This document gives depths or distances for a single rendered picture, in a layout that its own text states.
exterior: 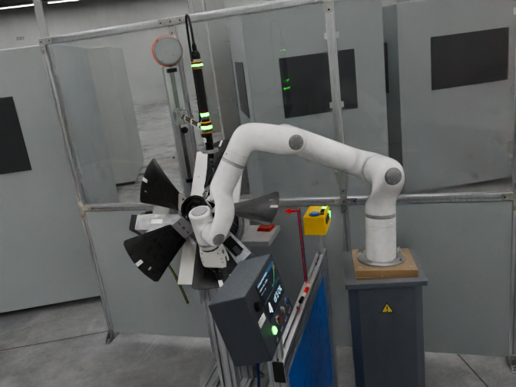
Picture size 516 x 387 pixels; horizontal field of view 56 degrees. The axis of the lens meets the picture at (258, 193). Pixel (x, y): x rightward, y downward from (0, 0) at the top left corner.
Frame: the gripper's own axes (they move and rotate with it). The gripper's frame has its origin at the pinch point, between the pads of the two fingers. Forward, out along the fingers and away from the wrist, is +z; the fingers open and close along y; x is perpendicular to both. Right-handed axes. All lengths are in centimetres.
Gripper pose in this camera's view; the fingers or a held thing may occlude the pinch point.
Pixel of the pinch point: (219, 274)
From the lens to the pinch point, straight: 197.0
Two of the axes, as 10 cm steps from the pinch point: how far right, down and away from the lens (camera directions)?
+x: -2.3, 5.7, -7.8
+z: 1.9, 8.2, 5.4
